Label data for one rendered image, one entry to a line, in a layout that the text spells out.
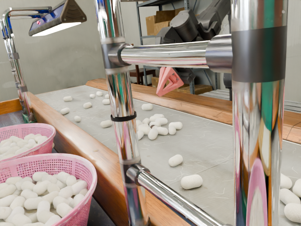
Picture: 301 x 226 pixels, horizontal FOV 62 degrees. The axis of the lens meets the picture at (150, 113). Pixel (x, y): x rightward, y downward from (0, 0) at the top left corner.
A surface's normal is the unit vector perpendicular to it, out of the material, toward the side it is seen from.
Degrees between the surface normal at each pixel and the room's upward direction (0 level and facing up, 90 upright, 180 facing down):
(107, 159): 0
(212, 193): 0
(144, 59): 101
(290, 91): 90
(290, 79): 90
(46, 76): 90
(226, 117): 45
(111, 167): 0
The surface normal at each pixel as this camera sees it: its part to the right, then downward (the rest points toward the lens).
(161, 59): -0.79, 0.43
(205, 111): -0.66, -0.50
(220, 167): -0.11, -0.95
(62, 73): 0.51, 0.19
